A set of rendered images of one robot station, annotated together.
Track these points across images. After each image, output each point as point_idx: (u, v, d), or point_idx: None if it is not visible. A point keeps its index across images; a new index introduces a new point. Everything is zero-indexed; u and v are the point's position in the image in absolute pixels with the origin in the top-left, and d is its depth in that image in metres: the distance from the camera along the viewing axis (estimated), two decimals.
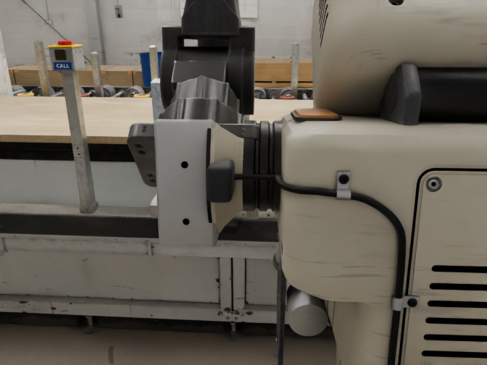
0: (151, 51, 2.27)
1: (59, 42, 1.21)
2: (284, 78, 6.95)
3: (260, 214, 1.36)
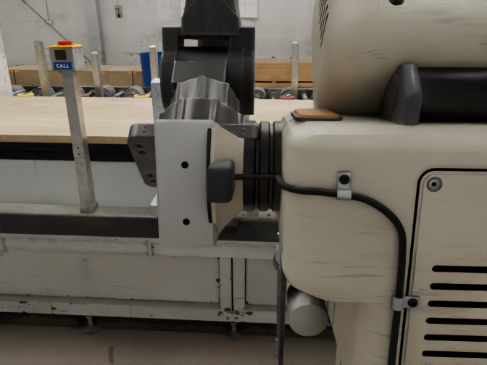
0: (151, 51, 2.27)
1: (59, 42, 1.21)
2: (284, 78, 6.95)
3: (260, 214, 1.36)
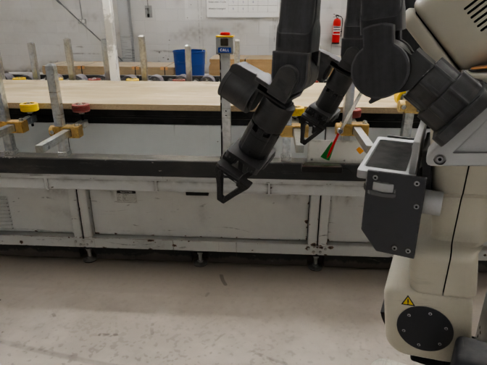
0: (235, 44, 2.76)
1: (222, 32, 1.71)
2: None
3: (356, 160, 1.86)
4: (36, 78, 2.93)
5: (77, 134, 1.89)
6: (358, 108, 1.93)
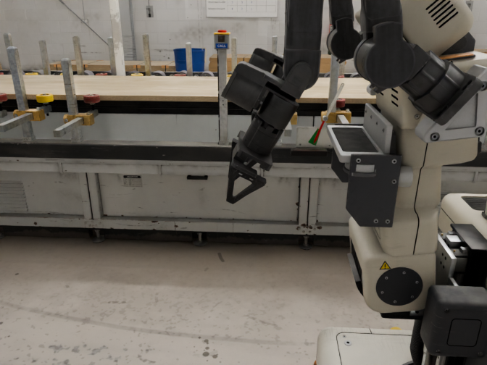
0: (232, 42, 2.97)
1: (220, 30, 1.92)
2: None
3: None
4: (47, 74, 3.14)
5: (90, 122, 2.10)
6: (342, 98, 2.14)
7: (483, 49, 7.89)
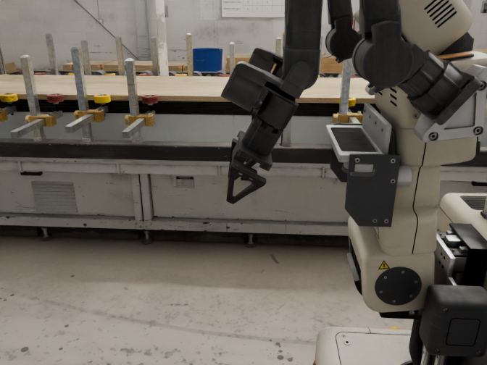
0: (277, 42, 2.96)
1: None
2: (321, 72, 7.64)
3: None
4: (88, 74, 3.12)
5: (151, 122, 2.09)
6: None
7: None
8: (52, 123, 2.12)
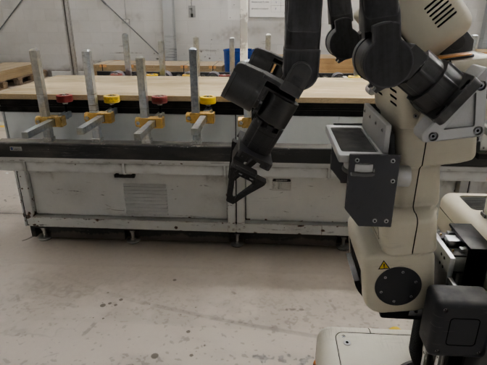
0: None
1: None
2: (352, 72, 7.61)
3: None
4: (163, 74, 3.09)
5: None
6: None
7: None
8: (162, 125, 2.09)
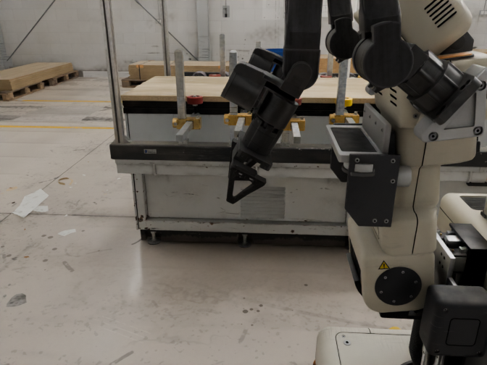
0: None
1: None
2: None
3: None
4: None
5: None
6: None
7: None
8: (304, 127, 2.05)
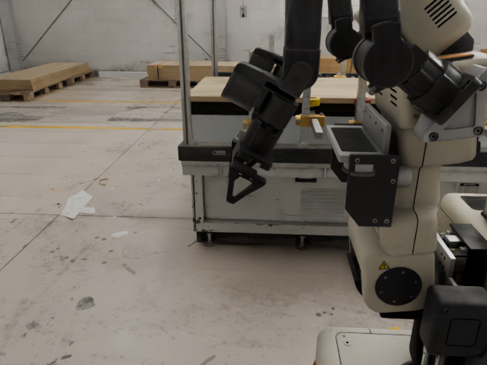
0: None
1: None
2: None
3: None
4: None
5: None
6: None
7: None
8: None
